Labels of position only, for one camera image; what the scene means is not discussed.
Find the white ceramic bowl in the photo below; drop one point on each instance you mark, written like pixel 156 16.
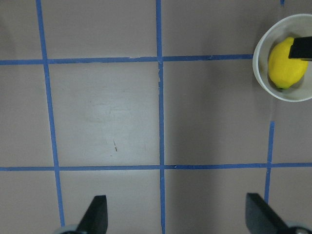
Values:
pixel 299 25

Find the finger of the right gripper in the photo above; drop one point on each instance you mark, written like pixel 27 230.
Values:
pixel 301 48

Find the yellow lemon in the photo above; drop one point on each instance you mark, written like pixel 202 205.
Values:
pixel 284 71

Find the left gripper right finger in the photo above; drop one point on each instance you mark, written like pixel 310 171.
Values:
pixel 260 218

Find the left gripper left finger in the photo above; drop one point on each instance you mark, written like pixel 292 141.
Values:
pixel 95 219

